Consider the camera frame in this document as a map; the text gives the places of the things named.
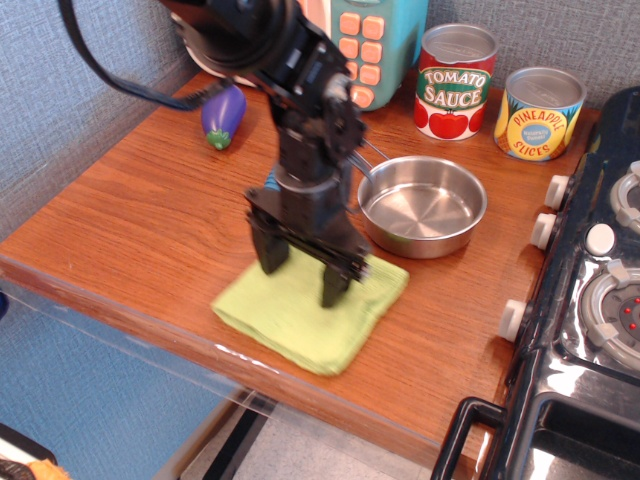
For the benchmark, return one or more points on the white stove knob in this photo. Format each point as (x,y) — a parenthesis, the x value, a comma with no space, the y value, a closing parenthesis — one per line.
(542,230)
(556,191)
(511,319)

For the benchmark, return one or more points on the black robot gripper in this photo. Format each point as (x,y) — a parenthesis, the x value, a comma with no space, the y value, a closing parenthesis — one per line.
(315,221)

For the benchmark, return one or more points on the teal toy microwave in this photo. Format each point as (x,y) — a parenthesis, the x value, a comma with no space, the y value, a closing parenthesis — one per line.
(385,45)

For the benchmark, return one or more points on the tomato sauce can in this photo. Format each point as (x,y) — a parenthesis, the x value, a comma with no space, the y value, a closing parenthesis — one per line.
(455,72)

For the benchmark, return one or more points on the small steel saucepan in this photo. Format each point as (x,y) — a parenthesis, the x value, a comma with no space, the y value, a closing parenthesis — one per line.
(419,207)

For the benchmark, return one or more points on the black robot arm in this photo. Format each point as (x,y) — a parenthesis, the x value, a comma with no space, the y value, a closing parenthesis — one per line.
(314,150)

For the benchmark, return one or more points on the white round stove button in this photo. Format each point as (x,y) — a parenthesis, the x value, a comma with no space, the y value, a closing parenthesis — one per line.
(600,239)

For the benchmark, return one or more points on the clear acrylic table guard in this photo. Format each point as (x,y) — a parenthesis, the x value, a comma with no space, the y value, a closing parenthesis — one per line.
(365,399)

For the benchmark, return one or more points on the blue handled metal spoon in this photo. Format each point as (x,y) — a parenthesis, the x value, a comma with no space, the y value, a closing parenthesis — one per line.
(271,182)

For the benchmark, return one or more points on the green rag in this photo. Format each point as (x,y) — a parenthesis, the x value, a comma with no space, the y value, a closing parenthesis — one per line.
(283,311)

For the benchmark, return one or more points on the pineapple slices can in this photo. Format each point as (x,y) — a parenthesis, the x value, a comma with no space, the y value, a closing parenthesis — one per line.
(538,113)

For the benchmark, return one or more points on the black toy stove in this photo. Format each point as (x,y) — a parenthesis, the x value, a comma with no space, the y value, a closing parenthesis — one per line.
(572,412)

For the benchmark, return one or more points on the black oven door handle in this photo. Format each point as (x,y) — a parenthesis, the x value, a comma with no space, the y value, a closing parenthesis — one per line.
(470,411)

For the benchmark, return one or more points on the purple toy eggplant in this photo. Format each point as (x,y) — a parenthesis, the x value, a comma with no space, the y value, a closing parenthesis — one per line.
(222,115)

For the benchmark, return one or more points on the orange fuzzy object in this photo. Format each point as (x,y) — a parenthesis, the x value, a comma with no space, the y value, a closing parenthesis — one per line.
(35,470)

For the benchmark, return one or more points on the grey stove burner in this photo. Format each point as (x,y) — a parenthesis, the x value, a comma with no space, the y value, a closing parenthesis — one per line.
(609,312)
(625,213)

